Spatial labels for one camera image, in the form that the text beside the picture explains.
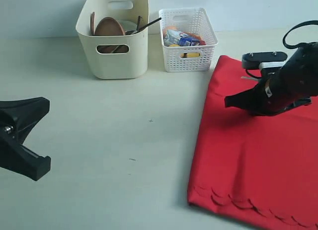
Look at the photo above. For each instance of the pale green ceramic bowl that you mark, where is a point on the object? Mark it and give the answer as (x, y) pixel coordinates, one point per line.
(127, 25)

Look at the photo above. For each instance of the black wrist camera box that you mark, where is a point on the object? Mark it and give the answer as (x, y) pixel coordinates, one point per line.
(251, 61)

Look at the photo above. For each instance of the cream plastic bin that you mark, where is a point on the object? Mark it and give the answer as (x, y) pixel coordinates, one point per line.
(131, 64)

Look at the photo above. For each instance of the white perforated plastic basket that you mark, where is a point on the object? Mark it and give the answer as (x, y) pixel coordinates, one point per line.
(195, 22)

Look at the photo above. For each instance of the wooden chopstick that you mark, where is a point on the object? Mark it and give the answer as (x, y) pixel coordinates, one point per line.
(138, 23)
(149, 24)

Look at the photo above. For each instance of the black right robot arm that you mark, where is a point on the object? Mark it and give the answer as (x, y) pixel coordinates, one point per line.
(285, 83)

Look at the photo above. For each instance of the wooden spoon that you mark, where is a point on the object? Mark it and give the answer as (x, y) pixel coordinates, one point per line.
(92, 18)

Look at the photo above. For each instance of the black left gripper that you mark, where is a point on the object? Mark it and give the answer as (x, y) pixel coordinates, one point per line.
(17, 119)

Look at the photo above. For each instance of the blue white milk carton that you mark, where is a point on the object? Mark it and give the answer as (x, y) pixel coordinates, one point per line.
(174, 37)

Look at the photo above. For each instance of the red table cloth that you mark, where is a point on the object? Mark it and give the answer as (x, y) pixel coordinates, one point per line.
(259, 170)

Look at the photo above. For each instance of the brown wooden plate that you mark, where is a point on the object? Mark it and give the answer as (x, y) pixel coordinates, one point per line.
(108, 26)

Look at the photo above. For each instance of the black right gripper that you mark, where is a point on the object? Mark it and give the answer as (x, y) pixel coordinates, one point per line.
(297, 79)

